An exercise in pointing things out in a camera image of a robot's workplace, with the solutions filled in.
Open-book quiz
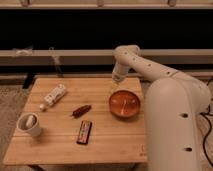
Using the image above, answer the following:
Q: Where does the dark candy bar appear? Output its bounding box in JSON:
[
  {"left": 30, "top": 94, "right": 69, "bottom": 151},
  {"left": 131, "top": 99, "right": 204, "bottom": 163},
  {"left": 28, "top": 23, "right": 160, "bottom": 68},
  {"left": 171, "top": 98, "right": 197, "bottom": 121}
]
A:
[{"left": 77, "top": 120, "right": 92, "bottom": 145}]

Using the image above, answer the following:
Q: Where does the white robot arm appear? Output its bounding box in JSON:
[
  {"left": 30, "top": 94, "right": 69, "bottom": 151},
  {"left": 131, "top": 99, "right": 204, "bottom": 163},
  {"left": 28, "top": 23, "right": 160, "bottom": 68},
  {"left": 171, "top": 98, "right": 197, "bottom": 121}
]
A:
[{"left": 112, "top": 45, "right": 211, "bottom": 171}]

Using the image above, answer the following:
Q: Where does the wooden table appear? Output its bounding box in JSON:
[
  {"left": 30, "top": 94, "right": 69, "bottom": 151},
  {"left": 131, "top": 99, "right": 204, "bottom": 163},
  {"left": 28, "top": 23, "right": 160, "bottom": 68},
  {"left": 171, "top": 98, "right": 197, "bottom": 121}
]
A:
[{"left": 3, "top": 78, "right": 147, "bottom": 165}]

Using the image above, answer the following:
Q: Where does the white plastic bottle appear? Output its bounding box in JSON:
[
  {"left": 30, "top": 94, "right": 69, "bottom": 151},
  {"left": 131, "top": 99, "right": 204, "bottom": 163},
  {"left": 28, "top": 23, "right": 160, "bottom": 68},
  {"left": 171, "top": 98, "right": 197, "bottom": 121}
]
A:
[{"left": 39, "top": 84, "right": 67, "bottom": 111}]

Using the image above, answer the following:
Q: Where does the dried red chili pepper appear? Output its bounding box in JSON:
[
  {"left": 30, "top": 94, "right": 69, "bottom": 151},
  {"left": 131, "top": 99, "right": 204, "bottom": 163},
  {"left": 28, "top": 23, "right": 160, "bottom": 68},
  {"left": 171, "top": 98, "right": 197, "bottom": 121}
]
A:
[{"left": 72, "top": 105, "right": 92, "bottom": 118}]

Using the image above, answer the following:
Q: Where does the orange ceramic bowl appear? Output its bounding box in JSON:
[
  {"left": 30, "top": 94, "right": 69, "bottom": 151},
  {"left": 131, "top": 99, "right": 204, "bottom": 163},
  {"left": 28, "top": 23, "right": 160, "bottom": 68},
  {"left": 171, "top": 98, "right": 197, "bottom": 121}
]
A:
[{"left": 109, "top": 90, "right": 141, "bottom": 118}]

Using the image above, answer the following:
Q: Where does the black cable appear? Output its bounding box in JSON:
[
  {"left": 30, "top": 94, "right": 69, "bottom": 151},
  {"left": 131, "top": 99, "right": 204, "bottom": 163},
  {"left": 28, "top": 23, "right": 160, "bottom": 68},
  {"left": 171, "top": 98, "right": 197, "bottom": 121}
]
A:
[{"left": 199, "top": 77, "right": 213, "bottom": 168}]

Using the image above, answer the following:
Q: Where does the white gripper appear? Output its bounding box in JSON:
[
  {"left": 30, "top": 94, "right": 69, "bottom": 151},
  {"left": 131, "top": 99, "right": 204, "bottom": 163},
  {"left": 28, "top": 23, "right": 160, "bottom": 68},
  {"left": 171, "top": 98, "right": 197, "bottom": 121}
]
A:
[{"left": 112, "top": 65, "right": 127, "bottom": 83}]

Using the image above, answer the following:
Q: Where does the white object inside cup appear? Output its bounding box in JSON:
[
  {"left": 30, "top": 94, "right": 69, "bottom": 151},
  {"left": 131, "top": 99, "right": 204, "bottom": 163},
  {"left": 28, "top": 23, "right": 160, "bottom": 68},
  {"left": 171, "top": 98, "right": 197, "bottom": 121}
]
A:
[{"left": 26, "top": 115, "right": 36, "bottom": 129}]

